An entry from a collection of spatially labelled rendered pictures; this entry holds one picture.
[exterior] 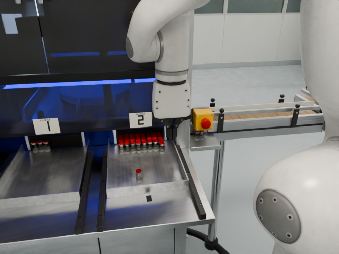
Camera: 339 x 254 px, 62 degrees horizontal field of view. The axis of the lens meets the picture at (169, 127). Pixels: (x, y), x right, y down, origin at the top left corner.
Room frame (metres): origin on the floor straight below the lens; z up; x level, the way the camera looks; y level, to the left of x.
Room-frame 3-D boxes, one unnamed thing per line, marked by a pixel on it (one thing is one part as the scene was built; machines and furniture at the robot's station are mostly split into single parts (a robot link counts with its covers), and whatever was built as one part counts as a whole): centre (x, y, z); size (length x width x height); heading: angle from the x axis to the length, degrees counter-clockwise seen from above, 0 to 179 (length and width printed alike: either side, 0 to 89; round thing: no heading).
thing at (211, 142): (1.08, -0.14, 0.87); 0.14 x 0.13 x 0.02; 9
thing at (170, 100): (0.71, -0.01, 1.21); 0.10 x 0.08 x 0.11; 99
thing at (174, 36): (0.70, 0.00, 1.35); 0.09 x 0.08 x 0.13; 120
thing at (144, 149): (0.97, 0.11, 0.90); 0.18 x 0.02 x 0.05; 100
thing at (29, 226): (0.79, 0.25, 0.87); 0.70 x 0.48 x 0.02; 99
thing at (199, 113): (1.04, -0.13, 1.00); 0.08 x 0.07 x 0.07; 9
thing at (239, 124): (1.23, -0.39, 0.92); 0.69 x 0.16 x 0.16; 99
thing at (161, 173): (0.88, 0.09, 0.90); 0.34 x 0.26 x 0.04; 10
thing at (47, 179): (0.83, 0.43, 0.90); 0.34 x 0.26 x 0.04; 9
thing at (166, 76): (0.71, -0.01, 1.27); 0.09 x 0.08 x 0.03; 99
